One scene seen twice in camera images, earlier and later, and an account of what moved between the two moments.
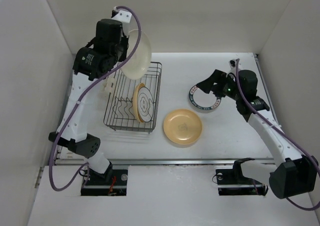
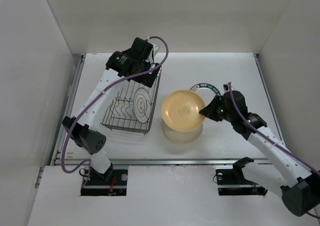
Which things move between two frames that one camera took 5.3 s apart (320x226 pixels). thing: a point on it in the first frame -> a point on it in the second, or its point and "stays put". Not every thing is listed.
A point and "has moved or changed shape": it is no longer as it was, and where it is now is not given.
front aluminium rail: (96, 161) stays put
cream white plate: (137, 66) has moved or changed shape
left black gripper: (124, 40) -> (147, 79)
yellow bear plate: (182, 126) -> (180, 111)
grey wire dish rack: (132, 103) stays put
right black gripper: (217, 76) -> (208, 111)
